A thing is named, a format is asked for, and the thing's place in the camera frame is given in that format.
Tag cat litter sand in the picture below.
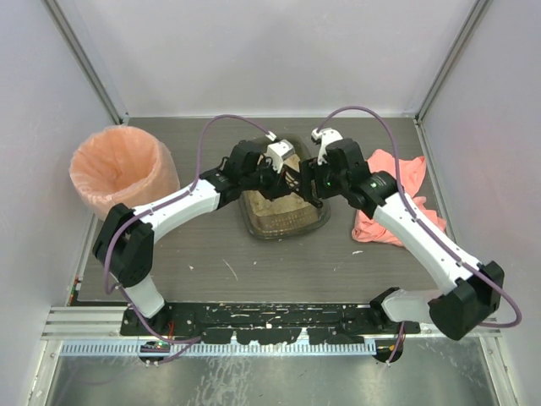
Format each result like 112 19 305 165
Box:
247 151 318 221

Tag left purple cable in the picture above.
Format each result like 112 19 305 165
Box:
103 113 278 365

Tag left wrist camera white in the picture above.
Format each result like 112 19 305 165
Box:
264 140 295 173

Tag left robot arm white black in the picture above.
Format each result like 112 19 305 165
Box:
92 140 294 320

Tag black litter scoop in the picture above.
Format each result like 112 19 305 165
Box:
282 160 324 209

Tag bin with orange bag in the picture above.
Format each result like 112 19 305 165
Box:
69 126 180 220

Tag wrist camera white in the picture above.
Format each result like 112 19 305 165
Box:
264 140 295 173
311 128 343 166

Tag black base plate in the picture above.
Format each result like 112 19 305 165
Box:
147 302 400 345

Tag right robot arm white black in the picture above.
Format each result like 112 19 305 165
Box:
300 129 505 341

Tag grey litter box tray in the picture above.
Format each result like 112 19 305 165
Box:
236 133 331 241

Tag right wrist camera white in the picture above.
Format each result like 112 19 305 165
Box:
311 128 343 166

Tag grey cable duct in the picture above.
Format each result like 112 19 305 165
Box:
59 339 376 357

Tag pink cloth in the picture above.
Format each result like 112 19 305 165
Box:
352 149 446 247

